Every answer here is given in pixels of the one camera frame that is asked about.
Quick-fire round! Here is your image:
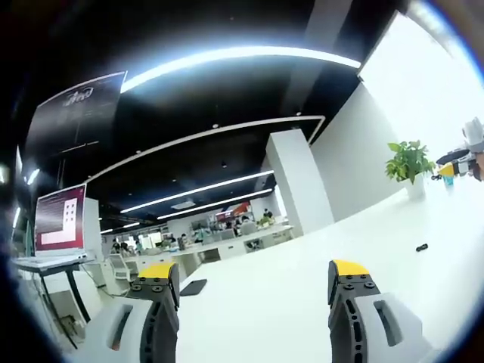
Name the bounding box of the white desk with black legs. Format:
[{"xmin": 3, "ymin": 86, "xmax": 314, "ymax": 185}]
[{"xmin": 10, "ymin": 253, "xmax": 97, "ymax": 351}]

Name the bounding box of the green plant in white pot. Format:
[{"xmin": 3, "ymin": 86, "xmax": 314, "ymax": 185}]
[{"xmin": 384, "ymin": 140, "xmax": 437, "ymax": 200}]

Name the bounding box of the computer monitor with red screen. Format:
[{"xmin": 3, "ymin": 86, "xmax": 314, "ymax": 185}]
[{"xmin": 33, "ymin": 183, "xmax": 88, "ymax": 258}]

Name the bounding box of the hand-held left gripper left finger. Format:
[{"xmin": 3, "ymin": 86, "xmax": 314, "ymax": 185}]
[{"xmin": 80, "ymin": 262, "xmax": 181, "ymax": 363}]

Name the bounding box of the black flat phone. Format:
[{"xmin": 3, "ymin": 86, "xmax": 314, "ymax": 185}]
[{"xmin": 178, "ymin": 278, "xmax": 209, "ymax": 297}]

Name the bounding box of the black hanging ceiling screen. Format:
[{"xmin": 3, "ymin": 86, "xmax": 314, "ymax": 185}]
[{"xmin": 23, "ymin": 70, "xmax": 129, "ymax": 158}]

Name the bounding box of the long curved ceiling light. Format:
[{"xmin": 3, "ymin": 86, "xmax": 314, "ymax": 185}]
[{"xmin": 119, "ymin": 45, "xmax": 362, "ymax": 94}]

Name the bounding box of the white mesh office chair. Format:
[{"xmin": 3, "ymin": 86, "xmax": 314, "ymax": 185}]
[{"xmin": 107, "ymin": 253, "xmax": 132, "ymax": 283}]

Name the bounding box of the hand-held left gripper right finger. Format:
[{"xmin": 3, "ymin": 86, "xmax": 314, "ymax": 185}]
[{"xmin": 327, "ymin": 259, "xmax": 436, "ymax": 363}]

